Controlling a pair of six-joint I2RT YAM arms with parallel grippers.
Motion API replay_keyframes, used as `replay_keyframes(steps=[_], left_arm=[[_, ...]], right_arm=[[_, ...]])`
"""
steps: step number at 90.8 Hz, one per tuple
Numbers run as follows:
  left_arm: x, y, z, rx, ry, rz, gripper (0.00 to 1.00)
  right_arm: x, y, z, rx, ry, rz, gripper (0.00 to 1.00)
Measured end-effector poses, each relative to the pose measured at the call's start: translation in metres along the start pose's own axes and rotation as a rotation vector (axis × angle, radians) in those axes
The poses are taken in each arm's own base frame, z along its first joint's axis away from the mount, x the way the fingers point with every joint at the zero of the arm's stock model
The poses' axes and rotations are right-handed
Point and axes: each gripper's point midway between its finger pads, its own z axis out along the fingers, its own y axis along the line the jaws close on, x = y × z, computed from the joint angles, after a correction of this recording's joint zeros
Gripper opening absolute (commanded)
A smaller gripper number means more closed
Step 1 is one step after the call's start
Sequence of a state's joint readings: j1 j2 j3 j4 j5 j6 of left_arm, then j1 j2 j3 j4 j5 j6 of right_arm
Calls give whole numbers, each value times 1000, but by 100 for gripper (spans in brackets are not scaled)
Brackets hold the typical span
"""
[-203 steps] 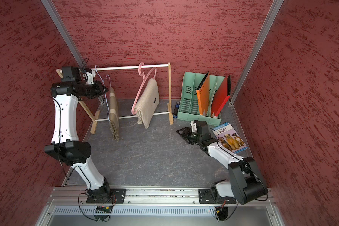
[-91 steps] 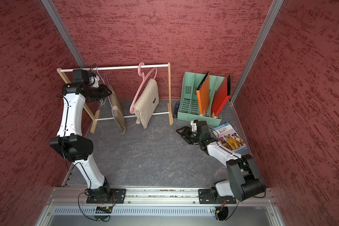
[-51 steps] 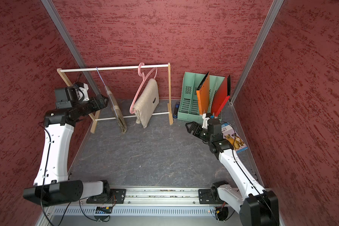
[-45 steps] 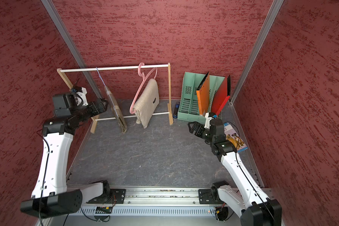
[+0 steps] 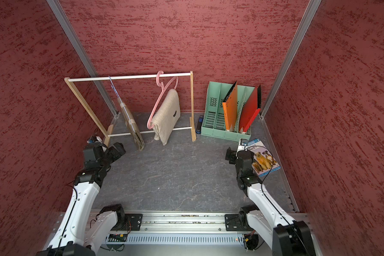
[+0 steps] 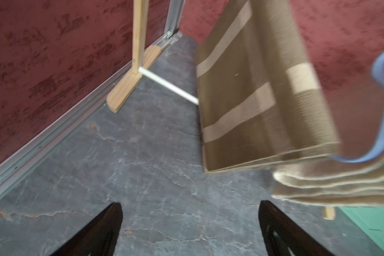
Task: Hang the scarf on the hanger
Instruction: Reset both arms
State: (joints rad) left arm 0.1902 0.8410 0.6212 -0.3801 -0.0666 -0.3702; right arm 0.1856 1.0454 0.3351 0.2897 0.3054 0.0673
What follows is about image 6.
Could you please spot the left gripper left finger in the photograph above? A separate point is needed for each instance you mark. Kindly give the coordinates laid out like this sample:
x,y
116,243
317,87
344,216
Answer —
x,y
98,238

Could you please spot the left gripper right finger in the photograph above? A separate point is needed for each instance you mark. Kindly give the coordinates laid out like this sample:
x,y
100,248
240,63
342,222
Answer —
x,y
283,237

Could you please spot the beige wool scarf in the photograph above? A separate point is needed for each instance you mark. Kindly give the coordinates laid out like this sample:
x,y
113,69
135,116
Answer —
x,y
331,183

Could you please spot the brown plaid scarf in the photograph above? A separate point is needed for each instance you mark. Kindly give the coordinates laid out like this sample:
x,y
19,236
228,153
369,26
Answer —
x,y
259,96

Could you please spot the green file organizer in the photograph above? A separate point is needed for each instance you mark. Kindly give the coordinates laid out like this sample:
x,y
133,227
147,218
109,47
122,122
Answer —
x,y
370,220

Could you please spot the wooden clothes rack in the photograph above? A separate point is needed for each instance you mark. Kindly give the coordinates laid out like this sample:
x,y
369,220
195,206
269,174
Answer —
x,y
137,64

